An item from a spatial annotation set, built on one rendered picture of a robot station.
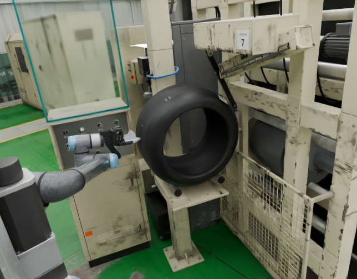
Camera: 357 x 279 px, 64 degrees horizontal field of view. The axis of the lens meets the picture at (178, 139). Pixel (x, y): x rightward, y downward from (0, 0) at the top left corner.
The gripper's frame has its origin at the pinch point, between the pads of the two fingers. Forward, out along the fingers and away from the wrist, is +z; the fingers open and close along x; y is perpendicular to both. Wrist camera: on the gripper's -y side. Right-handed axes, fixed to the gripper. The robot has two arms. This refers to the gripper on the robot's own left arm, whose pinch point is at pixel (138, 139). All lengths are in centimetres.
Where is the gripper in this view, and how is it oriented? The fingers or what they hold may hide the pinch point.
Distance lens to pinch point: 156.7
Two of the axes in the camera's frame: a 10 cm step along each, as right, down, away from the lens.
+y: 0.2, -9.4, -3.4
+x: -3.6, -3.3, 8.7
